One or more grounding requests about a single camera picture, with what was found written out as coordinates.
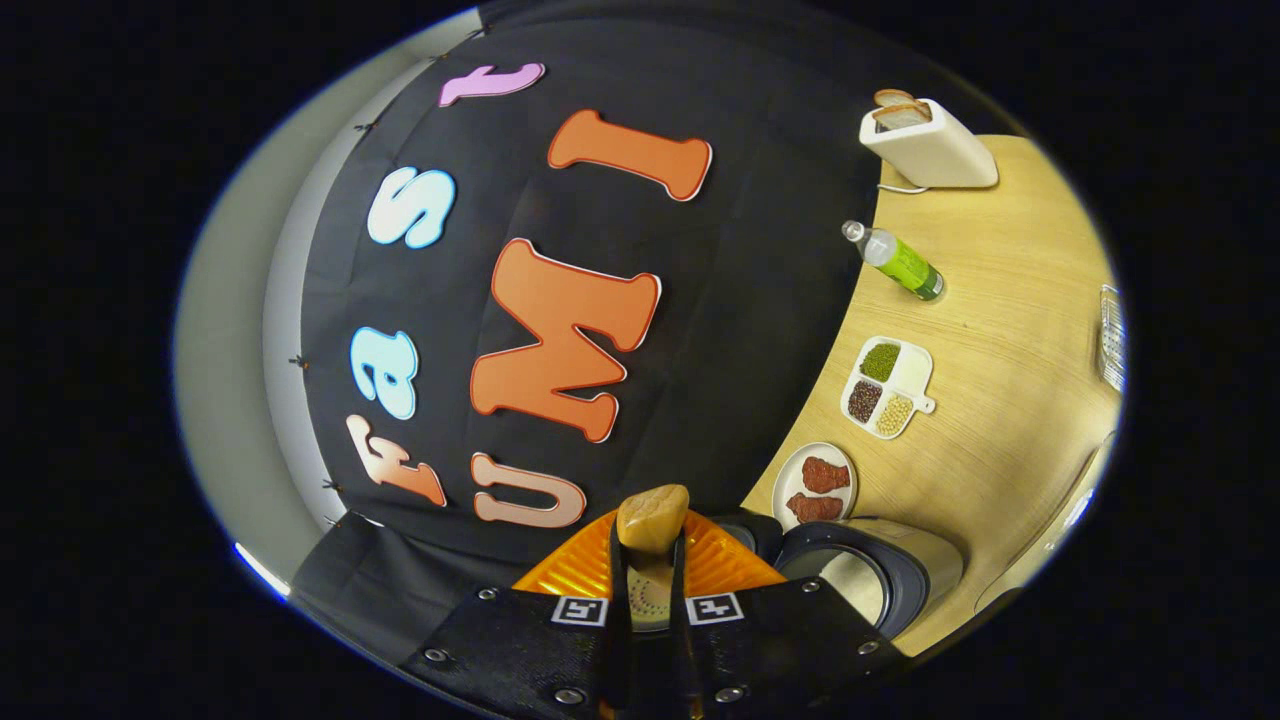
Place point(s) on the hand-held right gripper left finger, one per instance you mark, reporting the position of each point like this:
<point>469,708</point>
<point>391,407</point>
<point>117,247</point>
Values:
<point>619,650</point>

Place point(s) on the red meat slice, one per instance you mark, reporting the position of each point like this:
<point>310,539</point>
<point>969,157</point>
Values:
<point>815,508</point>
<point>825,475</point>

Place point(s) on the white divided dish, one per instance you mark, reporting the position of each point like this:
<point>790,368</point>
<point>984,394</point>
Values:
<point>915,365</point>

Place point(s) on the yellow soybean pile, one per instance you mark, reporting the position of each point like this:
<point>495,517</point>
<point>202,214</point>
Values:
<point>894,415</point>

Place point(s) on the clear green-label bottle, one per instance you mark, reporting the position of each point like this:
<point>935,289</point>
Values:
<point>905,265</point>

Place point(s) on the dark red bean pile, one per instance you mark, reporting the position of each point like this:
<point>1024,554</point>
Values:
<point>865,401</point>

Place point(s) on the black backdrop cloth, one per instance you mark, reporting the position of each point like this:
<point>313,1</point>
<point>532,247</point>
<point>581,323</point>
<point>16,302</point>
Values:
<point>780,300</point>

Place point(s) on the white toaster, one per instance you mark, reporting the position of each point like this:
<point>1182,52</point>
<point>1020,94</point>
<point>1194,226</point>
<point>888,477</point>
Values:
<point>940,150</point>

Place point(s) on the wooden spoon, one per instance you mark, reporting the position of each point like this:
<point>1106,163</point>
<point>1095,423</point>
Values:
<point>652,515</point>

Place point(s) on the green mung bean pile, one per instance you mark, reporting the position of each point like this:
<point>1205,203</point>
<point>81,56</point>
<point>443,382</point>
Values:
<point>880,362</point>

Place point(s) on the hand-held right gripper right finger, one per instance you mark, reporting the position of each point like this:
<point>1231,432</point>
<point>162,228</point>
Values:
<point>682,660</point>

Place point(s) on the round white plate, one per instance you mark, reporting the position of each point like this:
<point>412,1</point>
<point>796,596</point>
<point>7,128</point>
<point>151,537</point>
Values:
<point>786,480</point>

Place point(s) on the dark grey rice cooker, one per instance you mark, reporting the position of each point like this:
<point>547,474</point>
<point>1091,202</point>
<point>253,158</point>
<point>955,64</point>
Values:
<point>900,570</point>

